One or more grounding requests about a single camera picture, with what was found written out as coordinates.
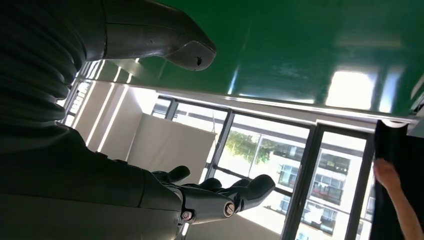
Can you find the black window frame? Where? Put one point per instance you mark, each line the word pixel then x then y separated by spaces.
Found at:
pixel 299 185

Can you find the building outside window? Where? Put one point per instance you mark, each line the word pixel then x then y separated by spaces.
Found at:
pixel 334 172

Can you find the green conveyor belt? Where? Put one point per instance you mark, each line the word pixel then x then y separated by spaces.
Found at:
pixel 298 39

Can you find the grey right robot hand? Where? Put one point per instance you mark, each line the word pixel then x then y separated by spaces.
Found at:
pixel 82 185

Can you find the person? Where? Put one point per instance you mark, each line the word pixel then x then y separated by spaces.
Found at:
pixel 391 145

